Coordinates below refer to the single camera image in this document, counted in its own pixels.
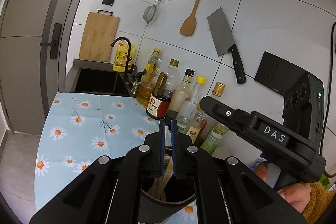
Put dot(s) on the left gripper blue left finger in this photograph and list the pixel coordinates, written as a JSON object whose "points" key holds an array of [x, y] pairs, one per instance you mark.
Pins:
{"points": [[156, 143]]}

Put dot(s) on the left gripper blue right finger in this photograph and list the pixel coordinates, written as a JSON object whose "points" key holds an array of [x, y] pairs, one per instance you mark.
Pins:
{"points": [[179, 144]]}

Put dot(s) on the capybara print spoon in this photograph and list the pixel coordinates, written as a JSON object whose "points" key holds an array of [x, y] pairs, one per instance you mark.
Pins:
{"points": [[165, 179]]}

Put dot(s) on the kitchen cleaver knife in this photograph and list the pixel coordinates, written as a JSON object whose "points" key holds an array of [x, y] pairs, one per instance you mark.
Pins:
{"points": [[224, 42]]}

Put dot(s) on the person's right hand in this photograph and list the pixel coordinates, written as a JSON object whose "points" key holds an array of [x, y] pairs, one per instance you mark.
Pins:
{"points": [[298, 195]]}

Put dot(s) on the green label oil bottle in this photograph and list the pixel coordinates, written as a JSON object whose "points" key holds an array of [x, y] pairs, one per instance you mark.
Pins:
{"points": [[214, 138]]}

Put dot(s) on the dark soy sauce bottle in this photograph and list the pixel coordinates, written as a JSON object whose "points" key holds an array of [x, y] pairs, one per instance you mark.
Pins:
{"points": [[163, 92]]}

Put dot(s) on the black utensil holder cup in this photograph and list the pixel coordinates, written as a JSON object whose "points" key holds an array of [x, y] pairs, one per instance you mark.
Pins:
{"points": [[178, 193]]}

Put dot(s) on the cooking oil bottle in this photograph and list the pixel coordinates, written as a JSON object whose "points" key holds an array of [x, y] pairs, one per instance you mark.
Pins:
{"points": [[149, 77]]}

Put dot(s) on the daisy print blue tablecloth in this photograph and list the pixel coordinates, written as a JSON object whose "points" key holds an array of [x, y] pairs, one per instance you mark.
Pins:
{"points": [[91, 161]]}

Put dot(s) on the black faucet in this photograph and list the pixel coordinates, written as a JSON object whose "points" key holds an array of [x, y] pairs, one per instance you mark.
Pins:
{"points": [[129, 43]]}

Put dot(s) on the yellow dish soap bottle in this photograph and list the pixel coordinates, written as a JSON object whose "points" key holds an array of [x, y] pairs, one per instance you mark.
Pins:
{"points": [[120, 60]]}

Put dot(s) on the wooden spatula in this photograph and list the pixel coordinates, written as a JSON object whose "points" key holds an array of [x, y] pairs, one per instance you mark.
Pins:
{"points": [[189, 25]]}

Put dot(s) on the wooden cutting board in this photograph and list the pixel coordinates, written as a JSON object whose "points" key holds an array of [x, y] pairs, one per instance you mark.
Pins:
{"points": [[99, 33]]}

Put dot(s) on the metal strainer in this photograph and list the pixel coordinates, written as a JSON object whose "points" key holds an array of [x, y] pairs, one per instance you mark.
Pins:
{"points": [[150, 11]]}

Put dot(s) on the grey door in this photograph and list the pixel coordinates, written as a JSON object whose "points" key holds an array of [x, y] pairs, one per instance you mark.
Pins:
{"points": [[29, 78]]}

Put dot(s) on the black tracking camera box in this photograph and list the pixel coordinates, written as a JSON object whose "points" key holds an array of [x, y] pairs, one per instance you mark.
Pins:
{"points": [[304, 107]]}

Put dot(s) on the black wall panel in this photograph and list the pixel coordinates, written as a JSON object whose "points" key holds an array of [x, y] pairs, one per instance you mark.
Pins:
{"points": [[277, 74]]}

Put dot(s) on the black door handle lock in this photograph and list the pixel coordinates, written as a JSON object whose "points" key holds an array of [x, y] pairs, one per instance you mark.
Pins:
{"points": [[55, 41]]}

